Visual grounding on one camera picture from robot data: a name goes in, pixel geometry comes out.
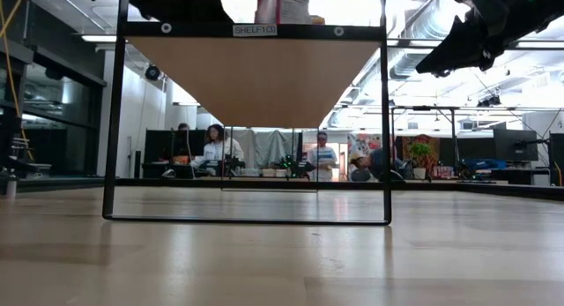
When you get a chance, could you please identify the black metal table frame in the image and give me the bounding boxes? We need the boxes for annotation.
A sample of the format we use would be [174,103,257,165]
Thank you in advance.
[17,175,564,202]

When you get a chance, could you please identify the black partition panel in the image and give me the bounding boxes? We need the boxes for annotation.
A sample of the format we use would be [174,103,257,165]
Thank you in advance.
[144,129,208,179]

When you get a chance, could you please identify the grey cloth cover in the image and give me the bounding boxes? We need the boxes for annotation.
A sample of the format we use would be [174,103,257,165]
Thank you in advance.
[232,129,301,170]

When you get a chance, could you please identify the grey storage bin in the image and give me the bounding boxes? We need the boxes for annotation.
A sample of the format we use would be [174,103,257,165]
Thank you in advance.
[19,162,52,180]

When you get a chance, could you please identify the floral patterned panel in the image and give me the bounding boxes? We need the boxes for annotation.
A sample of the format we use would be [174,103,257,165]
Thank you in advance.
[346,132,383,166]

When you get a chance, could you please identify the red Froot Loops cereal box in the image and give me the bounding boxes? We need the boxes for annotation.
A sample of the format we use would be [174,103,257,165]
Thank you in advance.
[254,0,313,26]

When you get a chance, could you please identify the blue bin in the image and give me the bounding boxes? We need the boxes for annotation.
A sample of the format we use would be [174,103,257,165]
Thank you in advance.
[462,158,508,171]

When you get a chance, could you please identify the red packages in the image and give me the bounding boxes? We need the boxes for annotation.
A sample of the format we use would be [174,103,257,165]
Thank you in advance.
[431,164,456,179]

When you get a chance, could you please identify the wooden shelf with black frame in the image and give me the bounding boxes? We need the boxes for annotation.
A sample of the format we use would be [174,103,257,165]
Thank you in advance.
[101,0,394,227]

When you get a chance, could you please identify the yellow cable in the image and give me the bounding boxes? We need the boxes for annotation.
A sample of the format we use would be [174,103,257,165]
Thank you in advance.
[0,0,34,161]

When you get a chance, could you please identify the black computer monitor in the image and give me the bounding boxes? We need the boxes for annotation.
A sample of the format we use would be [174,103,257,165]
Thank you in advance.
[493,128,539,162]

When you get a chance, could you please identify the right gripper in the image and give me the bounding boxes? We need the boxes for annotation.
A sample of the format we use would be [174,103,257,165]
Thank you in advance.
[415,0,508,74]

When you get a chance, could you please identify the green plant in white pot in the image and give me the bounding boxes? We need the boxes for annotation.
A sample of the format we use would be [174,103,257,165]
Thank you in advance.
[408,141,432,181]

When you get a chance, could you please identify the black background table frame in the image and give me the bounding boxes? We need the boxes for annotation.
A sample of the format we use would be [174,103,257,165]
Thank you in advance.
[390,105,460,179]

